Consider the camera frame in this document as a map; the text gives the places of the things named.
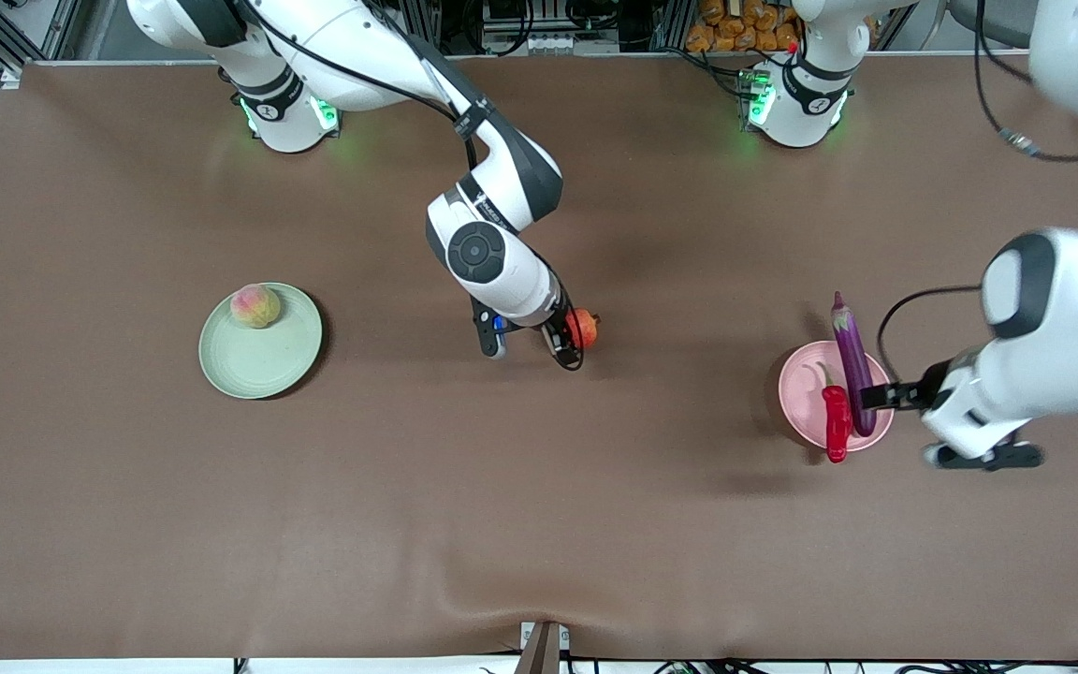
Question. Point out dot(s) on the metal table edge clamp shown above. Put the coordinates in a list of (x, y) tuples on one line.
[(542, 651)]

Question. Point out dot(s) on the red apple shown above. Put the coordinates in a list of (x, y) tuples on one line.
[(586, 329)]

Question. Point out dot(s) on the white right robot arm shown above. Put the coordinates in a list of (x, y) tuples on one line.
[(352, 47)]

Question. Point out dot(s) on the pink plate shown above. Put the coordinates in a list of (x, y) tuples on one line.
[(801, 402)]

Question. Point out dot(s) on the light green plate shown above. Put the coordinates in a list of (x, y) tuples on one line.
[(263, 365)]

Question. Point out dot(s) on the grey rounded chair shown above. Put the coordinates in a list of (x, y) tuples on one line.
[(1002, 23)]

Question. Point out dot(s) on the yellow pink peach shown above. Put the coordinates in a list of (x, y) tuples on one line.
[(255, 306)]

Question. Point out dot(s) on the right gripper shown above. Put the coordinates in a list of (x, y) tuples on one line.
[(559, 336)]

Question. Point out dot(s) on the bag of orange pieces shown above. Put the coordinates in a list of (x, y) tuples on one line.
[(735, 33)]

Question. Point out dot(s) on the red chili pepper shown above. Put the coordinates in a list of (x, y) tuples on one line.
[(837, 421)]

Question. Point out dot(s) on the brown table cover sheet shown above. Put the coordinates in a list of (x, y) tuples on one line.
[(539, 524)]

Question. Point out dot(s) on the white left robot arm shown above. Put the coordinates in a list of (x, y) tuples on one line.
[(1063, 318)]

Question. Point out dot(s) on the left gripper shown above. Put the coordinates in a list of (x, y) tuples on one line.
[(920, 390)]

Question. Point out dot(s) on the long purple eggplant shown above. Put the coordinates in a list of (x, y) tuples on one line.
[(850, 346)]

